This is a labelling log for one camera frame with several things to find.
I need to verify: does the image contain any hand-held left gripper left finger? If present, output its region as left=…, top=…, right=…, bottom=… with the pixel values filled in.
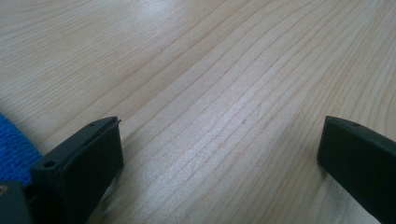
left=29, top=116, right=124, bottom=224

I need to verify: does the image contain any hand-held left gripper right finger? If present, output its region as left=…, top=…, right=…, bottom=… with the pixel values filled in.
left=317, top=115, right=396, bottom=224

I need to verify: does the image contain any blue towel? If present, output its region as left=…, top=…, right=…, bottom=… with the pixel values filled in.
left=0, top=112, right=43, bottom=188

